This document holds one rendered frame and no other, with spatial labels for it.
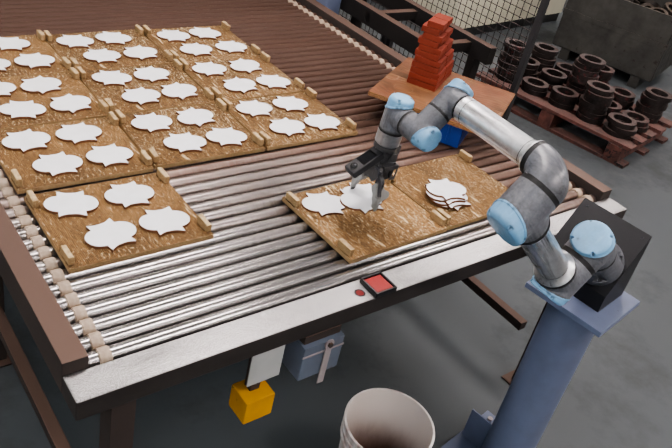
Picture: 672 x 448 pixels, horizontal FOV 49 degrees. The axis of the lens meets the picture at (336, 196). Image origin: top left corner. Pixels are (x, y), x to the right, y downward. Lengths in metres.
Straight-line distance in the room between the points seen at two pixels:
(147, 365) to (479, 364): 1.93
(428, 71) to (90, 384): 1.91
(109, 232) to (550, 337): 1.40
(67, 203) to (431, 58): 1.56
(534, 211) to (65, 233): 1.21
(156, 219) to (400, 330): 1.58
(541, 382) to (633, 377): 1.18
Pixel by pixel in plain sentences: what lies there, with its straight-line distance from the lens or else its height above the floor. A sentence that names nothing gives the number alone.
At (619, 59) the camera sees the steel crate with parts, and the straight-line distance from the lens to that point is 7.35.
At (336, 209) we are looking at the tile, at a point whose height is 0.94.
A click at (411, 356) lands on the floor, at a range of 3.29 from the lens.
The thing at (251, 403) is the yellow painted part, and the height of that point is 0.70.
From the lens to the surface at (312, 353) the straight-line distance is 2.00.
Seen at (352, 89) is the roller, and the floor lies 0.92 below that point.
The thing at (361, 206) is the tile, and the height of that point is 1.01.
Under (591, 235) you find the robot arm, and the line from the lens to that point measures 2.21.
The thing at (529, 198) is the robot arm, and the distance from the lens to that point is 1.82.
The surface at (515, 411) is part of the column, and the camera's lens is 2.73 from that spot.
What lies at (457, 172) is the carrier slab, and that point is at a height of 0.94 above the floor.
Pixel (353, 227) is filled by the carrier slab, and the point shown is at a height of 0.94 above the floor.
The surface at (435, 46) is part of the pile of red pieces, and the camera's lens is 3.03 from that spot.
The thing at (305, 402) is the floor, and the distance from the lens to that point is 2.98.
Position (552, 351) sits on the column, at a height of 0.67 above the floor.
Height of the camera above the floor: 2.19
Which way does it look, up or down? 31 degrees down
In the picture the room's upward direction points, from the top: 13 degrees clockwise
